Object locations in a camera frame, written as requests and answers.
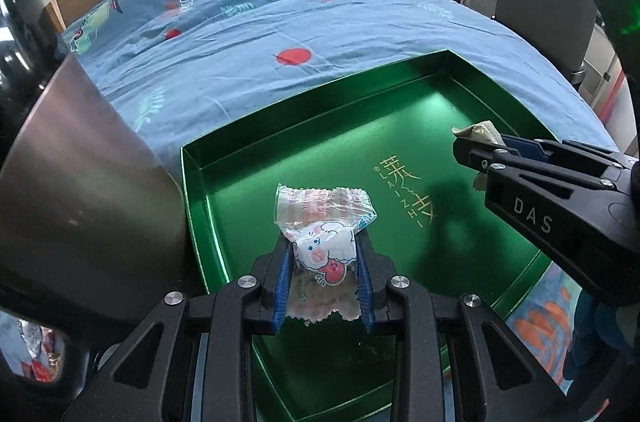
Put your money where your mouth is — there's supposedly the black brown electric kettle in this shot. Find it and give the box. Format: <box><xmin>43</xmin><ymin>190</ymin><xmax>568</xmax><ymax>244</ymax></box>
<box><xmin>1</xmin><ymin>0</ymin><xmax>186</xmax><ymax>404</ymax></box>

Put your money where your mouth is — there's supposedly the grey office chair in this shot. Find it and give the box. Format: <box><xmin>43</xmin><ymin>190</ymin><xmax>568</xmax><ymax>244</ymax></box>
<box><xmin>495</xmin><ymin>0</ymin><xmax>597</xmax><ymax>88</ymax></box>

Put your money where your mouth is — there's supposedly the green shallow tray box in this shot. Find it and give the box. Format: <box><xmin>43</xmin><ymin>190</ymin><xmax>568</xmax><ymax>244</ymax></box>
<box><xmin>179</xmin><ymin>50</ymin><xmax>566</xmax><ymax>422</ymax></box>

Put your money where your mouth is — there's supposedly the white cartoon candy packet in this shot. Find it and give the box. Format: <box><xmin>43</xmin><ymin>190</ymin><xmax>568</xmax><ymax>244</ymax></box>
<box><xmin>274</xmin><ymin>185</ymin><xmax>376</xmax><ymax>324</ymax></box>

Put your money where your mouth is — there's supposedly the blue patterned bed duvet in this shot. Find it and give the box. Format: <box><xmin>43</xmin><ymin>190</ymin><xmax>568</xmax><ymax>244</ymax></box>
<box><xmin>63</xmin><ymin>0</ymin><xmax>614</xmax><ymax>364</ymax></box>

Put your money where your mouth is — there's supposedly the small beige candy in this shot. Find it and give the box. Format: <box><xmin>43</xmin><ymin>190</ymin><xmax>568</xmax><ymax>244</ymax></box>
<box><xmin>451</xmin><ymin>120</ymin><xmax>506</xmax><ymax>191</ymax></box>

